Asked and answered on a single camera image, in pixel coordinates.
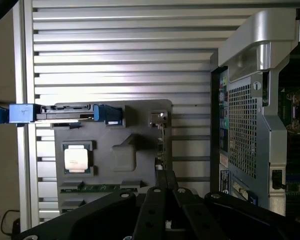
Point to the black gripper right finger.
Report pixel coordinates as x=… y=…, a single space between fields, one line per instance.
x=197 y=215

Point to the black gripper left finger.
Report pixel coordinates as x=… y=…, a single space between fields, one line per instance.
x=150 y=215

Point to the green RAM stick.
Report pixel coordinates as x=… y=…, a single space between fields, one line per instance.
x=100 y=188

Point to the grey plastic part rack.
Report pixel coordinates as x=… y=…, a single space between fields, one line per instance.
x=140 y=140

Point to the silver CPU chip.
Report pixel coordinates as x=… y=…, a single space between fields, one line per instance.
x=76 y=158

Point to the grey open PC case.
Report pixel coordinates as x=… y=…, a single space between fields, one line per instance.
x=242 y=125

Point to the green motherboard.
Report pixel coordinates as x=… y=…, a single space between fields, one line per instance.
x=297 y=150

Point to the hard disk with blue carrier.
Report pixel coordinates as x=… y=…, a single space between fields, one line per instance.
x=65 y=113

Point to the graphics card with metal bracket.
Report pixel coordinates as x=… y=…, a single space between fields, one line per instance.
x=162 y=147

